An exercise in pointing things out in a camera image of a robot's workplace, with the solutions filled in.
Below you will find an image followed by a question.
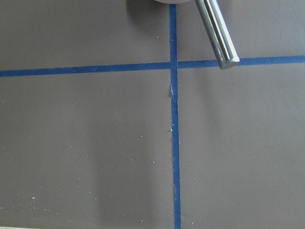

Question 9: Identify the pink bowl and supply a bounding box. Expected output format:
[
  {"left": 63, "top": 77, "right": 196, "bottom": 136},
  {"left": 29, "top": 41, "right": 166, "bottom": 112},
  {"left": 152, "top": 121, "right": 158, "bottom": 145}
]
[{"left": 155, "top": 0, "right": 191, "bottom": 4}]

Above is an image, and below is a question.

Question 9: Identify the metal scoop with handle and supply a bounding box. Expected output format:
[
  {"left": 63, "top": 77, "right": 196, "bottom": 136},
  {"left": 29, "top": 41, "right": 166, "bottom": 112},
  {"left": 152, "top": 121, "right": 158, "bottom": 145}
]
[{"left": 196, "top": 0, "right": 240, "bottom": 70}]

